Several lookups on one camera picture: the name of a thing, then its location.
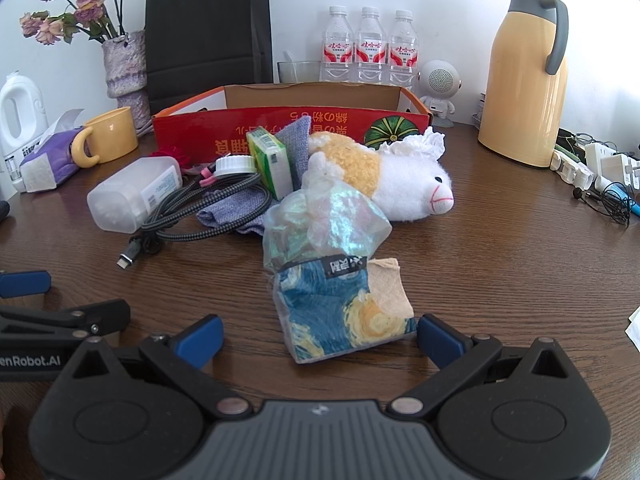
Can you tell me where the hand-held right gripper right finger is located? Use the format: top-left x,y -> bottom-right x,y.
387,314 -> 572,417

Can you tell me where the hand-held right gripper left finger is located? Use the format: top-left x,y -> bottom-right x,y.
69,314 -> 253,418

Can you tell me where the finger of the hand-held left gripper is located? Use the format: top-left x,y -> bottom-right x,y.
0,299 -> 132,348
0,270 -> 52,298

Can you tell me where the clear cotton swab box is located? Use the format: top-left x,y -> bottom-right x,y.
86,156 -> 183,233

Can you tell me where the braided charging cable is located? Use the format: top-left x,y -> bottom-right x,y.
116,170 -> 273,271

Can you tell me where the white and yellow plush toy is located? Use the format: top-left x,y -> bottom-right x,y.
300,131 -> 456,221

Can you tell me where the iridescent plastic bag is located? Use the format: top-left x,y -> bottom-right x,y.
262,165 -> 393,281

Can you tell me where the white round lid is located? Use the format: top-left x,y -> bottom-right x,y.
214,154 -> 257,178

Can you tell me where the green tissue pack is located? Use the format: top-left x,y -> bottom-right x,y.
246,127 -> 296,201

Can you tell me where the white tissue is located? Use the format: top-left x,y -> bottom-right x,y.
377,127 -> 447,161

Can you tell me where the red cardboard box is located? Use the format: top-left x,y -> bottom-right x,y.
151,83 -> 432,166

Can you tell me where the grey cloth pouch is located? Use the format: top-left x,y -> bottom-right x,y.
196,115 -> 313,236

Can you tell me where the purple tissue pack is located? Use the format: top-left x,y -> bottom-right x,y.
19,109 -> 93,194

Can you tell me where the yellow mug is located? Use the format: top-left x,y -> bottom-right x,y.
70,106 -> 140,168

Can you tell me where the white detergent bottle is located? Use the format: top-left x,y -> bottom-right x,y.
0,72 -> 51,193

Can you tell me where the white paper sheet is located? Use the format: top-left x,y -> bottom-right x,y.
625,305 -> 640,357

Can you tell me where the white power strip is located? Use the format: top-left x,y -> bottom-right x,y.
550,150 -> 597,191

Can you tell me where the blue pen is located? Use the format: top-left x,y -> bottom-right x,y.
614,185 -> 640,217

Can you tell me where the purple textured vase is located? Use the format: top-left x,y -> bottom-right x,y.
101,30 -> 151,128

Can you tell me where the white charger adapter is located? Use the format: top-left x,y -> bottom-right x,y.
585,142 -> 640,192

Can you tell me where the white robot speaker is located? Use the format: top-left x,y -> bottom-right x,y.
416,60 -> 461,128

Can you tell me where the yellow thermos jug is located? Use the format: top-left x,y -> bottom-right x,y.
477,0 -> 571,168

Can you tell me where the glass cup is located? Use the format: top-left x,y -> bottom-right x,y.
277,60 -> 323,84

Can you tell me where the clear water bottle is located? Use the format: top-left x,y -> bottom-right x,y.
389,9 -> 421,88
320,6 -> 357,85
354,6 -> 391,86

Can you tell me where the black paper bag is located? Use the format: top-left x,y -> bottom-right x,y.
145,0 -> 273,116

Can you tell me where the black tangled cable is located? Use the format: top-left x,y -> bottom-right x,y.
574,182 -> 632,226

